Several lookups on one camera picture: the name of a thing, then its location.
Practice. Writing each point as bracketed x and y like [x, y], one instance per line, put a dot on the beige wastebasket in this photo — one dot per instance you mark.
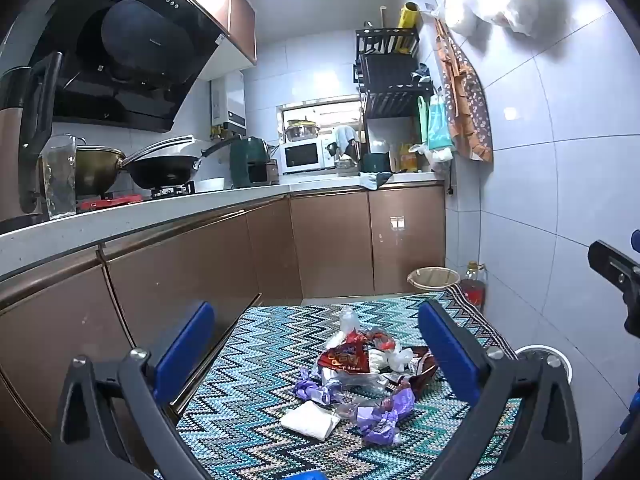
[432, 280]

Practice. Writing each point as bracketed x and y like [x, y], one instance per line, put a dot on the brown patterned apron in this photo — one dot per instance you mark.
[467, 105]

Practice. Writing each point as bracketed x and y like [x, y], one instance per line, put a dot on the white microwave oven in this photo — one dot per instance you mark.
[300, 156]

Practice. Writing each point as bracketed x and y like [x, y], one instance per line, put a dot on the teal zigzag mat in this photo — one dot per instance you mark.
[280, 340]

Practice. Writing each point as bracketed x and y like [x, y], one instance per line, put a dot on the white round trash bin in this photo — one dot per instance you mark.
[542, 348]

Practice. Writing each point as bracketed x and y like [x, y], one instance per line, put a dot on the red snack wrapper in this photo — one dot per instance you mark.
[345, 357]

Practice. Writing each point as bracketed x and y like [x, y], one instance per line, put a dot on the white hanging plastic bags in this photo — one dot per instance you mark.
[525, 0]

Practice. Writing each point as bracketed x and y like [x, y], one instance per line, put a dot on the blue and white dishcloth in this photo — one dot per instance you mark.
[375, 180]

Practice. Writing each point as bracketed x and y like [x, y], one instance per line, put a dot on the white tissue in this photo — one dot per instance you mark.
[387, 360]

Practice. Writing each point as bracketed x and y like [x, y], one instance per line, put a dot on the white gas water heater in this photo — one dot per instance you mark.
[232, 100]

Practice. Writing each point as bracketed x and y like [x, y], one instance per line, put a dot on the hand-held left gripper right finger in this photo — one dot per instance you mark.
[450, 355]

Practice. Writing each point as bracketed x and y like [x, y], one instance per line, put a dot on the clear plastic bag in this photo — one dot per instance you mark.
[348, 320]

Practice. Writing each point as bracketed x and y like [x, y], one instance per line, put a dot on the green electric kettle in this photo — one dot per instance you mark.
[247, 160]

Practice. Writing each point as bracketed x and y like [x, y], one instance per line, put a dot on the small purple wrapper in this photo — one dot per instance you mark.
[312, 390]

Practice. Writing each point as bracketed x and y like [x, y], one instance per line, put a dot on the white dish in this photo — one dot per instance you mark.
[210, 184]

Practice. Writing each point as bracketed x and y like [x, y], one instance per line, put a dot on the dark green container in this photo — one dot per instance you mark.
[376, 162]

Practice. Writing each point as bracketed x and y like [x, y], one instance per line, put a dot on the clear glass pitcher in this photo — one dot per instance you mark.
[59, 180]

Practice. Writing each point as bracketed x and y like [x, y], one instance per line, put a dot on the steel pot with glass lid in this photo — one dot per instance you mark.
[301, 131]

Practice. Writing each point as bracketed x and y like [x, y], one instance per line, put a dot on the large purple wrapper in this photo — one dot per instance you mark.
[382, 417]

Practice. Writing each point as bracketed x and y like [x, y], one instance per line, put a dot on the transparent wrapper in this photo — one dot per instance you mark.
[357, 390]

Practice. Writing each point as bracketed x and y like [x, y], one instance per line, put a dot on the pale hanging towel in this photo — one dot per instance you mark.
[345, 137]

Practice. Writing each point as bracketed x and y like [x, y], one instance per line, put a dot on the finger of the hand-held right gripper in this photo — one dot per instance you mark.
[607, 260]

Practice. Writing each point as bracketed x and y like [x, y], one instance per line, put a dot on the silver and red wrapper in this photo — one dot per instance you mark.
[382, 340]

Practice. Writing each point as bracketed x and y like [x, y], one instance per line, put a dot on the gas stove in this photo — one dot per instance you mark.
[110, 203]

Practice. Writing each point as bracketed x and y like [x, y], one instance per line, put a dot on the red oil bottle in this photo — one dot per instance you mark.
[472, 290]

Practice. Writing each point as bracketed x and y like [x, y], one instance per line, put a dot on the small brown box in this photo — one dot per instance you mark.
[272, 172]

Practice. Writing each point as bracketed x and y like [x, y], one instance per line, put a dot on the white paper napkin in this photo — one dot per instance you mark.
[310, 420]

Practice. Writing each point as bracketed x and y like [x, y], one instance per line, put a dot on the teal hanging bag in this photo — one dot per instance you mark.
[440, 125]

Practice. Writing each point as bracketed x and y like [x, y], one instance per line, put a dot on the yellow foil roll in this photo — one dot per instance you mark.
[409, 17]

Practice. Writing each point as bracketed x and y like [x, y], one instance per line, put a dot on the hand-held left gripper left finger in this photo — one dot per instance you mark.
[185, 350]

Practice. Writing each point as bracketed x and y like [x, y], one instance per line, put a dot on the brass cooking pot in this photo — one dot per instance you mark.
[97, 170]

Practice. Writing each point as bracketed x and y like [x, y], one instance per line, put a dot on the black range hood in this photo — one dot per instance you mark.
[145, 35]

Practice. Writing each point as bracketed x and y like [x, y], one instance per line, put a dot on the black dish rack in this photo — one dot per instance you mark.
[390, 67]

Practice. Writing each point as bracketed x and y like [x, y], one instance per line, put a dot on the yellow oil bottles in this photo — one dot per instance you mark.
[407, 157]

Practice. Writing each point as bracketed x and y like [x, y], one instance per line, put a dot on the brown upper cabinet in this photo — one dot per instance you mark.
[240, 15]

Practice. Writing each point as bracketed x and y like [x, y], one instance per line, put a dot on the brown snack wrapper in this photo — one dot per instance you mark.
[422, 377]

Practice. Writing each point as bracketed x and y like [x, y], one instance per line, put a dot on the black wok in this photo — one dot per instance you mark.
[160, 170]

